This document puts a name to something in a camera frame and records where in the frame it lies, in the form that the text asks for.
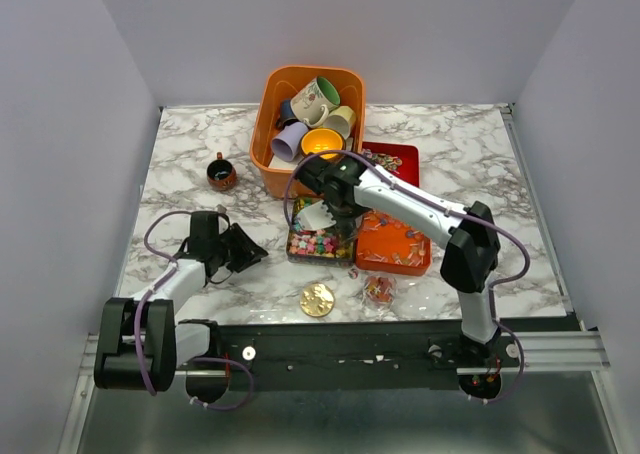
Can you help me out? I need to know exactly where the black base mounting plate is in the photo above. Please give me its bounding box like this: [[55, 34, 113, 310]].
[[164, 315, 521, 393]]

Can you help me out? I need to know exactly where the aluminium frame rail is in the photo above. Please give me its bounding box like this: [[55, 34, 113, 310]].
[[59, 317, 628, 453]]

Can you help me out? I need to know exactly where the white floral mug green inside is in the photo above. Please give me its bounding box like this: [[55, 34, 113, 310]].
[[290, 76, 341, 128]]

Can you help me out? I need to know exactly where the brown patterned ceramic mug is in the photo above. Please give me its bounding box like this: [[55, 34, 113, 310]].
[[206, 152, 237, 191]]

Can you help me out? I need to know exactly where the lavender plastic cup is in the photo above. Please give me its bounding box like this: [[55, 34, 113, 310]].
[[271, 122, 309, 161]]

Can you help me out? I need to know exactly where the gold round jar lid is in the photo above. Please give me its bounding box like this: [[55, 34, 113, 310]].
[[299, 283, 335, 318]]

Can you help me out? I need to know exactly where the orange tray of clear lollipops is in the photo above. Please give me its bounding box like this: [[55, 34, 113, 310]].
[[355, 211, 432, 277]]

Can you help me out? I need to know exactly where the steel candy scoop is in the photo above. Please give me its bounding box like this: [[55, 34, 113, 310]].
[[336, 218, 361, 259]]

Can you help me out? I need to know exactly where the orange plastic bin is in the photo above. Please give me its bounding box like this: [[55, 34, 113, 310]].
[[249, 65, 366, 199]]

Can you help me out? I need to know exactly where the red tray of swirl lollipops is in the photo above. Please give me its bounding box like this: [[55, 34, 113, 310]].
[[362, 142, 420, 187]]

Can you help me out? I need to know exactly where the pale yellow mug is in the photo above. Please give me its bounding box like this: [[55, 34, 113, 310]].
[[323, 106, 357, 139]]

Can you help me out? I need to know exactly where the yellow bowl with dark rim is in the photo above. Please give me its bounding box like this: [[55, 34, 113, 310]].
[[300, 128, 345, 160]]

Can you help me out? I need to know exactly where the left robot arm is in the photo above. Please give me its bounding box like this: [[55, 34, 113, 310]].
[[94, 210, 268, 395]]

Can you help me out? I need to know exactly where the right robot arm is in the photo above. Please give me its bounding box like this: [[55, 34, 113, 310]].
[[291, 152, 500, 366]]

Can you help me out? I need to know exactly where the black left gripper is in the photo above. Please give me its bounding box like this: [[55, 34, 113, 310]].
[[212, 221, 268, 273]]

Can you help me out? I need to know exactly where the gold tin of star candies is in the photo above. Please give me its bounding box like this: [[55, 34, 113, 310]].
[[286, 197, 356, 268]]

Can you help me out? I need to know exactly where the clear glass jar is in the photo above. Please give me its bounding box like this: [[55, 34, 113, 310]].
[[361, 274, 396, 319]]

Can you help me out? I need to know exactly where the dark blue mug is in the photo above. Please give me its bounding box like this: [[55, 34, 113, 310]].
[[275, 99, 298, 130]]

